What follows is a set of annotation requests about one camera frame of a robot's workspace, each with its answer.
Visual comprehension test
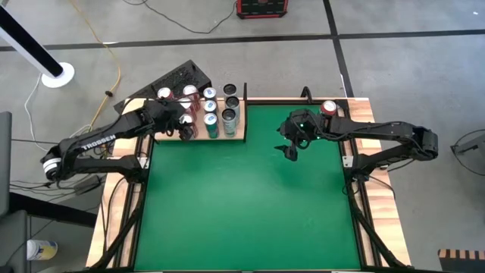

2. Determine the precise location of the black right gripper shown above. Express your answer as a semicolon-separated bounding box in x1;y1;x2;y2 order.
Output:
274;108;327;162

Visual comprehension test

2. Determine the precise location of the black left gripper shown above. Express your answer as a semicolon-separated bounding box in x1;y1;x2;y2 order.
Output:
145;99;196;142

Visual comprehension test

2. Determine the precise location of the red Star Wars Coca-Cola can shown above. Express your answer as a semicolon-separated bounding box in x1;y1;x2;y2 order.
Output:
178;112;200;138

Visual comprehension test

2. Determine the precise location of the blue silver Red Bull can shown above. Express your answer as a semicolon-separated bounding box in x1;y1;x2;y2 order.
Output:
203;112;221;140
202;86;219;102
202;99;220;115

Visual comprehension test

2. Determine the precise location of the white Celsius can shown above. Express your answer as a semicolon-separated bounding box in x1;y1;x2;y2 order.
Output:
225;96;241;113
222;83;239;99
221;108;239;138

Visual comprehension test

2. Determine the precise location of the black hook clamp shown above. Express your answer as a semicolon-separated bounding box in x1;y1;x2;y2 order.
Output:
300;86;315;105

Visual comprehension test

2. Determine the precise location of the black power adapter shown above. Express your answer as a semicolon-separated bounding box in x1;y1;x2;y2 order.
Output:
73;175;102;195

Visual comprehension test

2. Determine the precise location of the black table brace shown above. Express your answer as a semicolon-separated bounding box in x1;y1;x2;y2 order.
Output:
345;181;407;271
89;181;148;271

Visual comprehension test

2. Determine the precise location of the red box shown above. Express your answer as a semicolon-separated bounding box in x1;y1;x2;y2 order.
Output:
236;0;289;20

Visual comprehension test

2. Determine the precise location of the white lamp stand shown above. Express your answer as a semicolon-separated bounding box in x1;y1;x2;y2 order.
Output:
0;5;76;89

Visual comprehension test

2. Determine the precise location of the grey stand base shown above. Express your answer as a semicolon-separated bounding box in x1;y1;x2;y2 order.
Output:
449;128;485;177

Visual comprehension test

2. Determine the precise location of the white yellow canister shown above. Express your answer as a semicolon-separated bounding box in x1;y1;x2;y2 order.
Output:
26;239;59;262

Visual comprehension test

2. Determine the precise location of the grey cabinet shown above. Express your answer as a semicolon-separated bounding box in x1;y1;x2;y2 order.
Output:
0;111;30;273

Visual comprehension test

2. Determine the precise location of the striped wooden black block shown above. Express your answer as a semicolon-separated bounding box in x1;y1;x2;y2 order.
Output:
437;248;485;273

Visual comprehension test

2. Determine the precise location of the wooden shelf with black frame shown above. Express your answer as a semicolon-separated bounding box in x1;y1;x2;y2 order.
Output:
151;82;249;143

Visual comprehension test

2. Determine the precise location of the black floor cable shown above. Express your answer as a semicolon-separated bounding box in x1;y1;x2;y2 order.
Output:
120;0;238;35

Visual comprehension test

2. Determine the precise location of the yellow hanging cord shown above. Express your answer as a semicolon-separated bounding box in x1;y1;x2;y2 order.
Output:
67;0;122;132

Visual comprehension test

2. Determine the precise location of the white floor cable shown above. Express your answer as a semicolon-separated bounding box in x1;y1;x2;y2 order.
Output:
23;74;49;152

